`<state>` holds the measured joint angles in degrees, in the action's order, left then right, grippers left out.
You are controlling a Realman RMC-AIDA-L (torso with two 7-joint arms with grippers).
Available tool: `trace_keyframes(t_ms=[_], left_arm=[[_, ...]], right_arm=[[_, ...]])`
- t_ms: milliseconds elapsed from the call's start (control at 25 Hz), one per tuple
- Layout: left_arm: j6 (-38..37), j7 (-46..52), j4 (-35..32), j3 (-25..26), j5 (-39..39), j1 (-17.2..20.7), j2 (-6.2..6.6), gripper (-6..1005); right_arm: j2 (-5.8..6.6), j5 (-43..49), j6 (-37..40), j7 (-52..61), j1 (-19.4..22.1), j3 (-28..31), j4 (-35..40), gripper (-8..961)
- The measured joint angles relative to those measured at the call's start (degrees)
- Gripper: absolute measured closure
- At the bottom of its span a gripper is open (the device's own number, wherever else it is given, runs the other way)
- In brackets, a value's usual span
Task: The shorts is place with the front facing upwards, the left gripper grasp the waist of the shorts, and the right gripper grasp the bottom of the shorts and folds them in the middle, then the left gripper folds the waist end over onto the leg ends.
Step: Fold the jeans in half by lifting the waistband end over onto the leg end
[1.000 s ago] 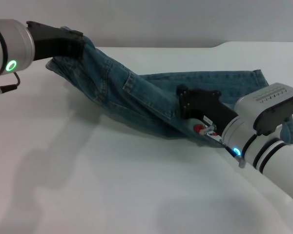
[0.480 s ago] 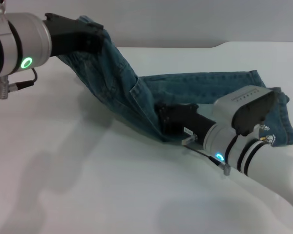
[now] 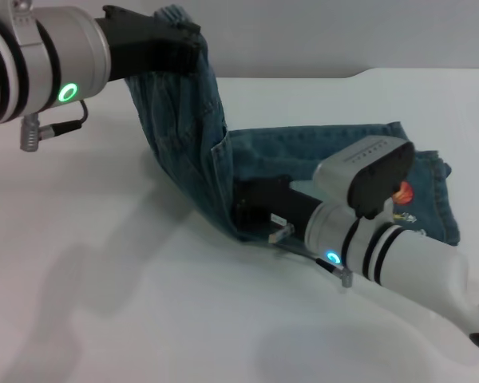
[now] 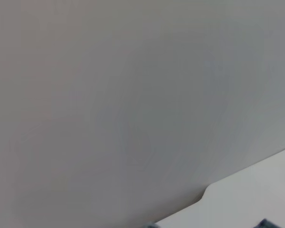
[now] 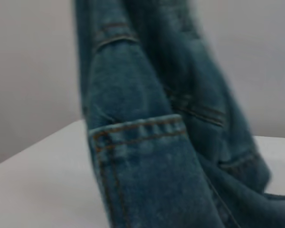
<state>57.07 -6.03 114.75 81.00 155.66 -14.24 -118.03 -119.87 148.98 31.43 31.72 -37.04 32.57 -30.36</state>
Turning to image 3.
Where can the blue denim shorts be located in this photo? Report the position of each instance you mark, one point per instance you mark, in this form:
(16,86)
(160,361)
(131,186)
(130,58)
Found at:
(263,155)

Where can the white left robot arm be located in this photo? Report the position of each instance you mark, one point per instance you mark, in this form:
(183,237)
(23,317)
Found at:
(28,68)

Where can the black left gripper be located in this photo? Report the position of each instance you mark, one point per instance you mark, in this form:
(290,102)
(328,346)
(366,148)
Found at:
(135,44)

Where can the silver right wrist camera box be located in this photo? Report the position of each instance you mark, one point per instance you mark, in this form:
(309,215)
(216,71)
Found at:
(363,171)

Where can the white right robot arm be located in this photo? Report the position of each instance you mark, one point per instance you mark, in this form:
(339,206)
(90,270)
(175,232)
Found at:
(407,259)

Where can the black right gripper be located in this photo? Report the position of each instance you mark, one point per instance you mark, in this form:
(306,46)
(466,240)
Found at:
(271,203)

